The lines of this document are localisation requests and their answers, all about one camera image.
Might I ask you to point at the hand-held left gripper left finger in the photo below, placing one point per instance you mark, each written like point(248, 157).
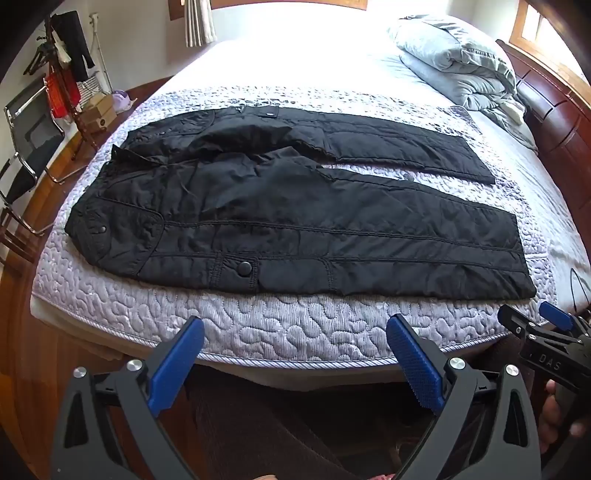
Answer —
point(178, 369)

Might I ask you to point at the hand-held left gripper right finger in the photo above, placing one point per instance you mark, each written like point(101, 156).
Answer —
point(415, 364)

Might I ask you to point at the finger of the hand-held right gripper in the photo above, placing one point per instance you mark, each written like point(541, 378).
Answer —
point(556, 314)
point(515, 316)

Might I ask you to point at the black pants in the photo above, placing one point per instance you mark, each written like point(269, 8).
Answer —
point(277, 230)

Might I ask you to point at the person's right hand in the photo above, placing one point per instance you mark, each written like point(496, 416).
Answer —
point(556, 410)

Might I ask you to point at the bed with quilted mattress pad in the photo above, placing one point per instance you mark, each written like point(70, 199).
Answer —
point(277, 323)

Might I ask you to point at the wooden headboard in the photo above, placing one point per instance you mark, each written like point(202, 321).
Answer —
point(563, 129)

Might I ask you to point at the wooden chair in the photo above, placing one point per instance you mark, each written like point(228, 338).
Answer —
point(16, 240)

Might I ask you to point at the black chrome chair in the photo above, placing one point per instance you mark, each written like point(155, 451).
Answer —
point(39, 150)

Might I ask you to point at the grey folded duvet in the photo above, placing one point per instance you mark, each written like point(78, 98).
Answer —
point(452, 60)

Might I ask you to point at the cardboard box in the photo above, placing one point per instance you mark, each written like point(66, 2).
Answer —
point(98, 113)

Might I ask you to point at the pale purple bag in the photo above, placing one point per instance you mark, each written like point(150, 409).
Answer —
point(121, 101)

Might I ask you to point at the wooden coat rack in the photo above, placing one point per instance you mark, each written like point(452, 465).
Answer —
point(69, 106)

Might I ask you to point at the small wood framed window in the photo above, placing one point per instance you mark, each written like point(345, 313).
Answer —
point(524, 23)

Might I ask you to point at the red hanging garment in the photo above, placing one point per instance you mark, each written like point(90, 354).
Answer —
point(60, 94)

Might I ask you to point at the black hanging garment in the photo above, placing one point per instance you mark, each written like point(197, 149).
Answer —
point(76, 41)

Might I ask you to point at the pleated curtain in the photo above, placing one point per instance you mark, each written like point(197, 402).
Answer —
point(199, 23)

